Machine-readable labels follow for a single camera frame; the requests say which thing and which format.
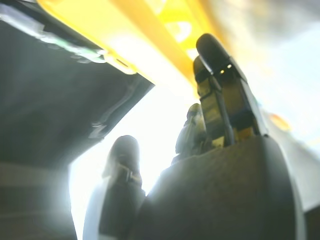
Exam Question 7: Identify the yellow plastic crate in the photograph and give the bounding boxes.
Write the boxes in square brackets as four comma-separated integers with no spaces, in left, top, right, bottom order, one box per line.
[36,0,227,94]

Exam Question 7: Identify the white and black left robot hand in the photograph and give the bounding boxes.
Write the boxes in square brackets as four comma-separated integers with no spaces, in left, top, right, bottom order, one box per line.
[81,33,308,240]

